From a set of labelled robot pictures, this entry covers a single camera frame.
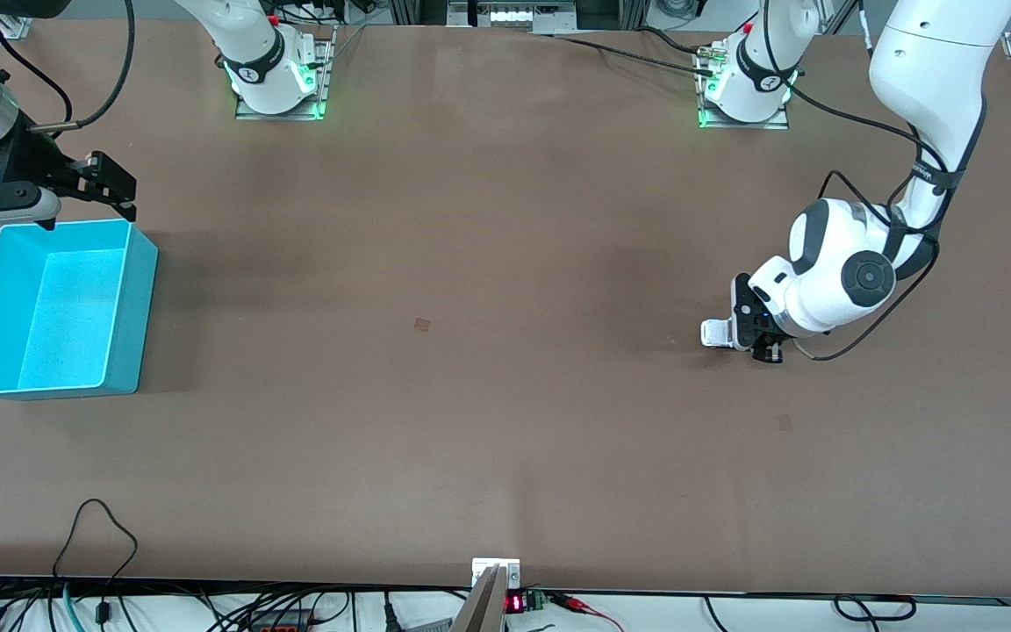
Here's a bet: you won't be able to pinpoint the metal frame structure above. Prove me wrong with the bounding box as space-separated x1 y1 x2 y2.
387 0 651 34

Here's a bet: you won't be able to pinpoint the teal plastic bin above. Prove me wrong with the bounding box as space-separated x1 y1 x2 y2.
0 219 159 403

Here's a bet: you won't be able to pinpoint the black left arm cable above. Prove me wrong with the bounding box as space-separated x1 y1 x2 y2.
764 0 967 363

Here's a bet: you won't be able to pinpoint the red clip wires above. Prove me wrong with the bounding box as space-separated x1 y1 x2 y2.
549 592 625 632

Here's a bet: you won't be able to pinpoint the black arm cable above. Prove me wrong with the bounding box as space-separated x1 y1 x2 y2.
764 0 967 363
0 0 137 133

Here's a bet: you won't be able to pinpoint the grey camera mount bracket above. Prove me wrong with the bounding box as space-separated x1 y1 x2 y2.
450 557 521 632

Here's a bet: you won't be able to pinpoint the thin black looped cable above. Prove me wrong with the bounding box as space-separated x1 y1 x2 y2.
52 499 139 626

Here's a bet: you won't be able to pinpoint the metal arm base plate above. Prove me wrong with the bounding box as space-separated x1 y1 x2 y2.
694 39 792 131
233 25 337 121

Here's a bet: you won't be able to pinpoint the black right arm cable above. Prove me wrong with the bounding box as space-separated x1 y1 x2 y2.
0 0 137 133

